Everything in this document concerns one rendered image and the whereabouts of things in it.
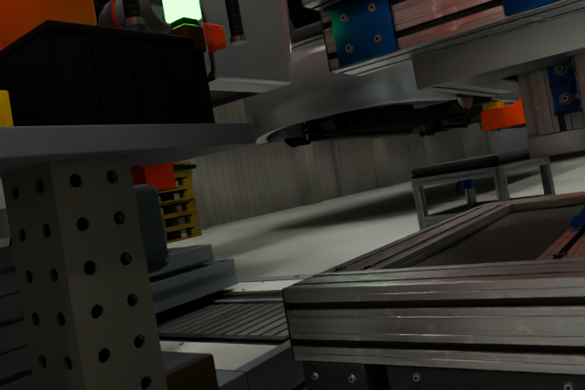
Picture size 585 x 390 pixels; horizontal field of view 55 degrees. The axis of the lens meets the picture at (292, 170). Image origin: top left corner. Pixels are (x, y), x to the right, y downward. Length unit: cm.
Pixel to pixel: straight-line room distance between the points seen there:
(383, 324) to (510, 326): 14
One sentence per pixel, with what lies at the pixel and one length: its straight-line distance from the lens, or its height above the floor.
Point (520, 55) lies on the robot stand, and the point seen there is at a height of 47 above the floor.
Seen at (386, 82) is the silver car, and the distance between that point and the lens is 379.
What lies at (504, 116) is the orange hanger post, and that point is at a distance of 476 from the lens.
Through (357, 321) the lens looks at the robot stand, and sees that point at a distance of 67.
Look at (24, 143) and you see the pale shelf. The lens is 58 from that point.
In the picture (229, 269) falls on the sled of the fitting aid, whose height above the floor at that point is 14.
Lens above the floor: 35
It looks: 1 degrees up
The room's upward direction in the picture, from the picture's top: 10 degrees counter-clockwise
